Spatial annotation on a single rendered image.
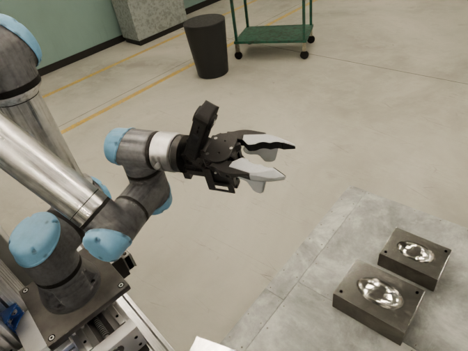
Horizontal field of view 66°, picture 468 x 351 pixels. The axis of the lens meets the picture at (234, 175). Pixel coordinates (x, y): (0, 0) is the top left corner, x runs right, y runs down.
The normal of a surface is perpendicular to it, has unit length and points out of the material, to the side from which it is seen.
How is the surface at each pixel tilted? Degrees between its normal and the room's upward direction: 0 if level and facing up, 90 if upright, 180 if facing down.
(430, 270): 0
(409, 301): 0
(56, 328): 0
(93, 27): 90
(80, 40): 90
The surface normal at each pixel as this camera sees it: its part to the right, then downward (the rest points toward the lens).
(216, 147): -0.18, -0.67
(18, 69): 0.84, 0.25
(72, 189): 0.49, -0.25
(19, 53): 0.95, 0.13
